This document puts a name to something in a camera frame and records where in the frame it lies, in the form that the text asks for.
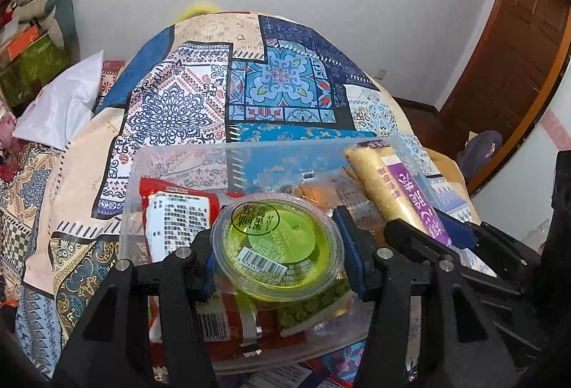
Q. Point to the green peas packet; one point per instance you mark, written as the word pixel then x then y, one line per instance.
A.
pixel 303 315

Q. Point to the pink plush toy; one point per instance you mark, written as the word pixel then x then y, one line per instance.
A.
pixel 7 126

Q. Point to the patchwork patterned bed quilt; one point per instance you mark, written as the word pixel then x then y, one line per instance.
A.
pixel 211 79

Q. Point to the clear plastic storage box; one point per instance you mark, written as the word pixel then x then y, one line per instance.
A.
pixel 245 169

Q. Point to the white wardrobe sliding door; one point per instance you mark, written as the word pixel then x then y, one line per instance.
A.
pixel 518 198

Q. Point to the purple yellow roll cake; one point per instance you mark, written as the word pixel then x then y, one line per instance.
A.
pixel 393 189

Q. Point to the green jelly cup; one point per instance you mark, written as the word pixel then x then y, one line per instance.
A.
pixel 277 248

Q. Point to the wooden door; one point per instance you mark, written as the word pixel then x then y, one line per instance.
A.
pixel 506 71

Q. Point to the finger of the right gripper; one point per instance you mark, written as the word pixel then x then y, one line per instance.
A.
pixel 474 310
pixel 498 250

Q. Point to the yellow object behind bed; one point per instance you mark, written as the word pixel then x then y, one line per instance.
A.
pixel 197 9

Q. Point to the red snack packet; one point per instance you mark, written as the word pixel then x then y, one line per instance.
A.
pixel 187 262

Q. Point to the white pillow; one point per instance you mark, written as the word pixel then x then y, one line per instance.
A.
pixel 63 106

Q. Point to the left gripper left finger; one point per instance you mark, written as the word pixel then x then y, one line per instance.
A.
pixel 110 345

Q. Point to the pile of clothes and boxes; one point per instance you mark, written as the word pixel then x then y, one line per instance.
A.
pixel 38 42

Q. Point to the wall power socket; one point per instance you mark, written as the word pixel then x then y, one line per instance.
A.
pixel 381 74

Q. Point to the bag of orange fried balls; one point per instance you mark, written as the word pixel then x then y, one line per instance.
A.
pixel 328 195

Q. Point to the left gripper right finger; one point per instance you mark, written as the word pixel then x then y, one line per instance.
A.
pixel 401 350

